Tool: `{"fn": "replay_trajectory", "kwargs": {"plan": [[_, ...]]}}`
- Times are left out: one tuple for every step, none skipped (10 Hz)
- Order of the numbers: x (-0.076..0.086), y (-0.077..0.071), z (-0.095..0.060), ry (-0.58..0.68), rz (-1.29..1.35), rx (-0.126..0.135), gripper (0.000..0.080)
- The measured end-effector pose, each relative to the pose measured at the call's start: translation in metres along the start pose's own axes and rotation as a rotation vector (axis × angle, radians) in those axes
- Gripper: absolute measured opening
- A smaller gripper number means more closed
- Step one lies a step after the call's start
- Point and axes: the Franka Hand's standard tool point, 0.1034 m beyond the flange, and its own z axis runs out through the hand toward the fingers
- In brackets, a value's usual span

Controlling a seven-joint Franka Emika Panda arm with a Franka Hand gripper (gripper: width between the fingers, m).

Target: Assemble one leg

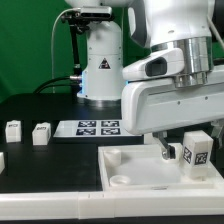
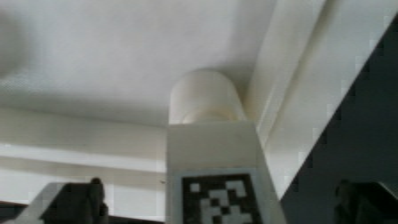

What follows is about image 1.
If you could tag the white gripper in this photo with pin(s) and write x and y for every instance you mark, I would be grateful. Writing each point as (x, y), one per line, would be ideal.
(154, 106)

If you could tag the white square tabletop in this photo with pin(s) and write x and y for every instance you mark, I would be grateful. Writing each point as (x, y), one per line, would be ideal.
(142, 167)

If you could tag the white sheet with AprilTags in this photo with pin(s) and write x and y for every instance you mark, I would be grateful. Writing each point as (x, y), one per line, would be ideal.
(90, 128)

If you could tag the white obstacle fence bar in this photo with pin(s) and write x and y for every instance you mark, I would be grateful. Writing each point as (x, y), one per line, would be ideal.
(93, 205)

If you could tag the white part at left edge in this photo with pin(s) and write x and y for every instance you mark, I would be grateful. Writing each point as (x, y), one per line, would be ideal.
(2, 162)

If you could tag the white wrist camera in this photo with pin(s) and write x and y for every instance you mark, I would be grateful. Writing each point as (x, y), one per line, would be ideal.
(158, 64)

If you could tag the black camera on stand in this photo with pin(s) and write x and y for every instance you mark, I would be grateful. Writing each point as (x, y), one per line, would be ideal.
(88, 13)

